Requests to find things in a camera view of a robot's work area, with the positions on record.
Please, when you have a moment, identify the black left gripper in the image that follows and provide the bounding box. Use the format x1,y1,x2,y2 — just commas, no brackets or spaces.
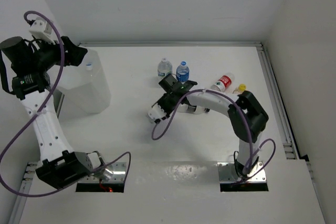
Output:
30,35,86,71

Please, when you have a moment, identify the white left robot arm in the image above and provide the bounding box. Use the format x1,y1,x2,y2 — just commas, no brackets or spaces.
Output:
1,35,111,189

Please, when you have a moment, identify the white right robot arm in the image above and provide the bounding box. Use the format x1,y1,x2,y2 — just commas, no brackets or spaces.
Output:
148,74,269,178

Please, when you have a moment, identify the translucent white plastic bin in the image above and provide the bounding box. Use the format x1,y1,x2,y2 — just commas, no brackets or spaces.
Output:
57,47,111,114

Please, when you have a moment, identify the black cap Pepsi bottle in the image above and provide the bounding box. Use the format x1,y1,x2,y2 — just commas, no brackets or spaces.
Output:
184,104,210,114

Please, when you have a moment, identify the blue label Pocari bottle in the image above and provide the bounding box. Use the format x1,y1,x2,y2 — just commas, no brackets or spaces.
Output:
176,61,190,82

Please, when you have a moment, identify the clear bottle white label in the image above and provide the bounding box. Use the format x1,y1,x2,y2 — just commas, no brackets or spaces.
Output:
157,57,173,80

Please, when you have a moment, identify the red label clear bottle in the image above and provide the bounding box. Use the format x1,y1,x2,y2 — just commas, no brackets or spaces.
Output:
211,72,235,92

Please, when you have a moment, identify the yellow cap small bottle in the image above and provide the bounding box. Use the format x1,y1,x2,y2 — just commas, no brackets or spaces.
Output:
233,83,246,95

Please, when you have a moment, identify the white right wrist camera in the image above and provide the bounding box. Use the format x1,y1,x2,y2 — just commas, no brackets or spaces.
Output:
147,104,167,124

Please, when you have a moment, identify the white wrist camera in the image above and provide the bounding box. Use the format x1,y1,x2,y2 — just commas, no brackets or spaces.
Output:
147,104,167,124
29,17,58,45

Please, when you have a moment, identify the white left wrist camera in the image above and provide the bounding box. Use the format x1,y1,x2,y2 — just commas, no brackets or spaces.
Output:
29,17,58,45

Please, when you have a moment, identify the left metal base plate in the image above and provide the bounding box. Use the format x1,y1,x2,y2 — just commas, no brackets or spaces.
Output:
78,162,127,184

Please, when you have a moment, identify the metal base plate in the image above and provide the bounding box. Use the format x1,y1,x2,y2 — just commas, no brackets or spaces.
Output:
78,162,127,184
217,162,267,184

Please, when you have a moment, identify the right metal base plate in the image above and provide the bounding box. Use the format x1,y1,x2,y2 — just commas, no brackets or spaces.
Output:
217,162,267,184

